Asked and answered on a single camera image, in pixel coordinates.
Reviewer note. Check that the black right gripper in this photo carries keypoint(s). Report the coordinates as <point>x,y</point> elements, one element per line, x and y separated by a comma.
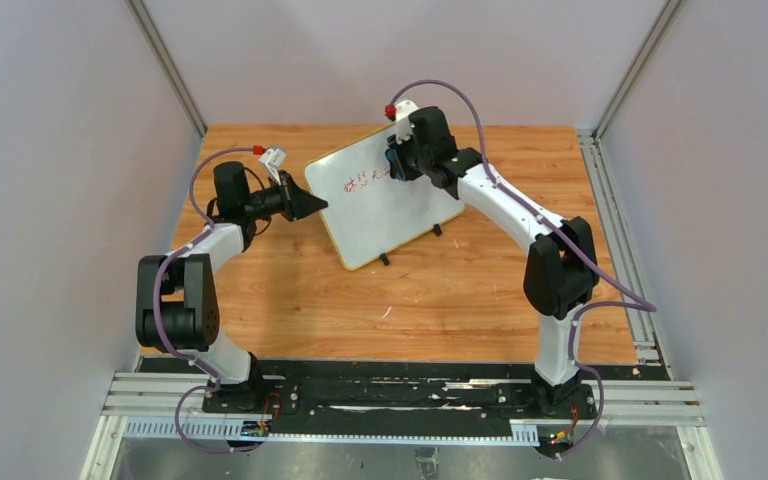
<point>404,157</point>

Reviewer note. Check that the right aluminium corner post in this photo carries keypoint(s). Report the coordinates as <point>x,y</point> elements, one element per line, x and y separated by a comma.
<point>654,36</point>

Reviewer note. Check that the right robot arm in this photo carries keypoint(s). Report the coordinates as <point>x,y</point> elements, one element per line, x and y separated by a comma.
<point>559,276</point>

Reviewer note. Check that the aluminium corner post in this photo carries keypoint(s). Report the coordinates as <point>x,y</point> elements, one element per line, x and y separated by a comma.
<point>144,20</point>
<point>654,36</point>

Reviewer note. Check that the left aluminium corner post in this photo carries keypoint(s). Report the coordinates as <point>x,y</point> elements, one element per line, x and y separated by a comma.
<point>144,20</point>

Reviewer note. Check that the blue whiteboard eraser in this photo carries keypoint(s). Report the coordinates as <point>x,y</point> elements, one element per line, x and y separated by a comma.
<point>395,169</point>

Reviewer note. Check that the aluminium front rail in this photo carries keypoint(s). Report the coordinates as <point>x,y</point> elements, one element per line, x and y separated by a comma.
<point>168,405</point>

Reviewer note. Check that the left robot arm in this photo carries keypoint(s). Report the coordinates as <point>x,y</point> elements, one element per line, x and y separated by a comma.
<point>177,308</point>

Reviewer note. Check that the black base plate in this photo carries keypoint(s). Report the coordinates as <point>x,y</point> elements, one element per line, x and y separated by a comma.
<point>402,399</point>

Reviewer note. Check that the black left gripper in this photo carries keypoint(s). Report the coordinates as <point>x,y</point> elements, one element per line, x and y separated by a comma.
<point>287,201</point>

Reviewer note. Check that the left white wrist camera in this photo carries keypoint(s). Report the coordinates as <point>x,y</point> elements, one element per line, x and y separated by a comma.
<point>272,158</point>

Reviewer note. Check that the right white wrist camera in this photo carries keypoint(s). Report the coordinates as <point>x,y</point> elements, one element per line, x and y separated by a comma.
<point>398,113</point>

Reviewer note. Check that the yellow framed whiteboard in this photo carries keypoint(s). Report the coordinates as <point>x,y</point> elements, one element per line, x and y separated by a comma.
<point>369,213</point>

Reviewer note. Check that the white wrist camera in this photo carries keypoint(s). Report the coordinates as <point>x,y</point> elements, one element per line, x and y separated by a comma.
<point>272,158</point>
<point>398,113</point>

